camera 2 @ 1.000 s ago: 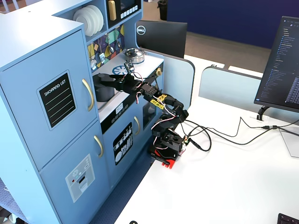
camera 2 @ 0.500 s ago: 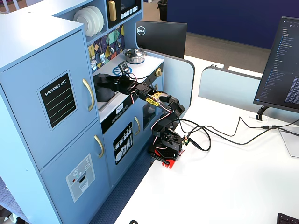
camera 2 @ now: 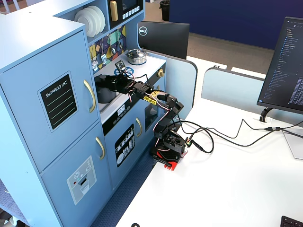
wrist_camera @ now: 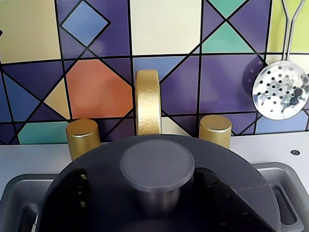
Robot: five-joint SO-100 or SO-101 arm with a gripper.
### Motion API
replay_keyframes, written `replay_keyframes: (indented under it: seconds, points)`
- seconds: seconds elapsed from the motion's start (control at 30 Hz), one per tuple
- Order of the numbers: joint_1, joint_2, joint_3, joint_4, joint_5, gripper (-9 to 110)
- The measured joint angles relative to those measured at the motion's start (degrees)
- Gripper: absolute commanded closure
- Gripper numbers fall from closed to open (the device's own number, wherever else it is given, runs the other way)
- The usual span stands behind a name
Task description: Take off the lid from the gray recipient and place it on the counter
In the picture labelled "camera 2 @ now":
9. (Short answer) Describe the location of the long gold fridge handle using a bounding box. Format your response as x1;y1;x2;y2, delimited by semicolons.
83;79;97;114

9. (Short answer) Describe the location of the hanging steel spatula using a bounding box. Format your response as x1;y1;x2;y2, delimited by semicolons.
100;39;108;64

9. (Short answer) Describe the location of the light blue desk divider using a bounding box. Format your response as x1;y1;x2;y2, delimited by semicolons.
144;48;198;120
201;67;303;126

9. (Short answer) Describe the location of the gold dishwasher door handle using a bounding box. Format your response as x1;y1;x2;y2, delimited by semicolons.
135;117;143;138

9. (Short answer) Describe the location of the red robot base clamp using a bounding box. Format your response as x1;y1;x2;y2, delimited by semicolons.
151;146;188;172

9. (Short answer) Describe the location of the black trash bin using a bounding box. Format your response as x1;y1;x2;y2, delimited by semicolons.
159;0;171;22

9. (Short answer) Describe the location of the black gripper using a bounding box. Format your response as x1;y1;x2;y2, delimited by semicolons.
99;72;136;95

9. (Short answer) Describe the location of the white sink basin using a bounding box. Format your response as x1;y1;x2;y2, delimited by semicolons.
98;91;130;113

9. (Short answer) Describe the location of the short gold freezer handle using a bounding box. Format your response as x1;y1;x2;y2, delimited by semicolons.
95;136;106;160

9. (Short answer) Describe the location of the steel lid with black knob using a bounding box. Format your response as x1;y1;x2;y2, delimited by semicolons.
126;49;146;60

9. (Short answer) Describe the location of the hanging steel spoon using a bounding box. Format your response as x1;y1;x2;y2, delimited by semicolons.
109;34;117;55

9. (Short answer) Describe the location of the black cable with inline adapter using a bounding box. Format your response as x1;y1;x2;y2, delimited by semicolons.
187;122;303;154

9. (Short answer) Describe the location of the black keyboard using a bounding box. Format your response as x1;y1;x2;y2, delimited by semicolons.
280;215;303;227

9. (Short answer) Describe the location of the blue toy kitchen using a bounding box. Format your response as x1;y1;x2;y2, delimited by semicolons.
0;0;167;227

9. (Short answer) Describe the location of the silver monitor base plate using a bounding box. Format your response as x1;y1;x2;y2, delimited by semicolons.
282;130;303;160

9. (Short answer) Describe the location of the black toy microwave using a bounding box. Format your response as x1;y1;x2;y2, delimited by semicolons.
107;0;145;29

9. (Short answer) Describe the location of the hanging steel ladle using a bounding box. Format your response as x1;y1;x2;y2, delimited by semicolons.
116;29;124;51

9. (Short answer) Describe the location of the gold microwave handle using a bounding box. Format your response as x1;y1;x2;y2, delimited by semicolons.
109;0;119;22

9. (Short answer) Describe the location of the gray toy cooking pot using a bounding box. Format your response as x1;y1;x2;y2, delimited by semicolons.
94;79;117;104

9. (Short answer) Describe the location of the black Dell monitor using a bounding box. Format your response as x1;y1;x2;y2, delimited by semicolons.
137;20;190;60

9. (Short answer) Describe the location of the monitor showing dark code screen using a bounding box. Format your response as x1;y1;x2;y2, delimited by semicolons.
257;16;303;115

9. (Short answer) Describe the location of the thin black cable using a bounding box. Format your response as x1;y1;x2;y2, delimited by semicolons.
179;118;269;142

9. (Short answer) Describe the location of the hanging steel slotted utensil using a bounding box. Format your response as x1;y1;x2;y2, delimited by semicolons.
91;46;99;71

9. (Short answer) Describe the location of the white toy plate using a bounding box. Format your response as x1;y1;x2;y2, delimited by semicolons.
82;7;101;36
89;5;107;33
74;9;93;38

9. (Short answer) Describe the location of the shiny steel toy pot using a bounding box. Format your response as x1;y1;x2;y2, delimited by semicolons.
125;51;147;66

